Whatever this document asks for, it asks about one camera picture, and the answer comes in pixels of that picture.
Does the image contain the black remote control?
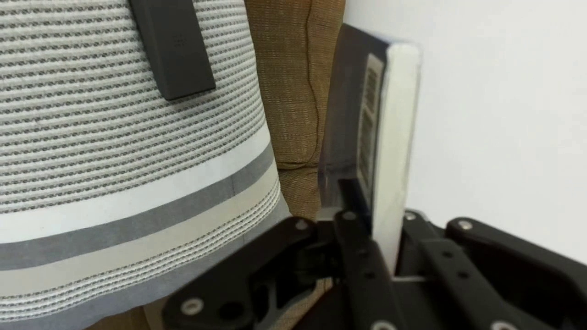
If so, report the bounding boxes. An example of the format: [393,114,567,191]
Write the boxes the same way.
[127,0,219,103]

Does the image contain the grey striped pillow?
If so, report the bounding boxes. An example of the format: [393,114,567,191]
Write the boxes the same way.
[0,0,294,330]

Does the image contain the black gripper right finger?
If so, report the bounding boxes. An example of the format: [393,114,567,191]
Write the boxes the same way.
[395,210,587,330]

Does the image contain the dark cover book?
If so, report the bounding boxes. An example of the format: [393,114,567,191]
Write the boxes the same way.
[318,23,424,277]

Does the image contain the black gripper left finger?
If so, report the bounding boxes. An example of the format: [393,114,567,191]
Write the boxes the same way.
[160,177,409,330]

